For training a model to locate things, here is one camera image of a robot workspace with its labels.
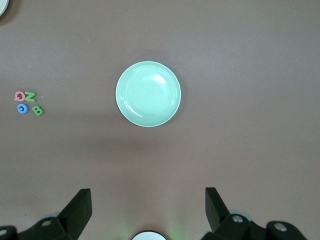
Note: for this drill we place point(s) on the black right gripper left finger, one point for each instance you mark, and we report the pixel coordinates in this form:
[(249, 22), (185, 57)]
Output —
[(62, 227)]

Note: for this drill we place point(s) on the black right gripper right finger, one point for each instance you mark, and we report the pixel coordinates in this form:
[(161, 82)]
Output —
[(225, 227)]

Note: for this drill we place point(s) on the green foam letter B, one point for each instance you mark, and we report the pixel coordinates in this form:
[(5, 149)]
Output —
[(37, 110)]

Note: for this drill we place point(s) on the green foam letter N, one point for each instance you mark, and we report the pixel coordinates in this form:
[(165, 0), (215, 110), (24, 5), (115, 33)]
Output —
[(30, 97)]

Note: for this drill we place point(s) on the pink foam letter Q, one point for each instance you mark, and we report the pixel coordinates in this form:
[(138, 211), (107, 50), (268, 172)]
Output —
[(16, 96)]

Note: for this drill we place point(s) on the blue foam letter C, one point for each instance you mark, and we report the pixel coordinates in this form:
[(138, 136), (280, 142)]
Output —
[(19, 109)]

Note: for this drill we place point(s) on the brown table mat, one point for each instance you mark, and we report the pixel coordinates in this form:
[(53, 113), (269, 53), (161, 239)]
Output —
[(237, 75)]

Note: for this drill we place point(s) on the green plate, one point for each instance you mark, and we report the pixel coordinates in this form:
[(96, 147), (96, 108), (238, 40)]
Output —
[(148, 93)]

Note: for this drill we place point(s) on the beige plate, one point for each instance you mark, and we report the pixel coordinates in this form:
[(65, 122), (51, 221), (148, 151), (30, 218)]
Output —
[(2, 5)]

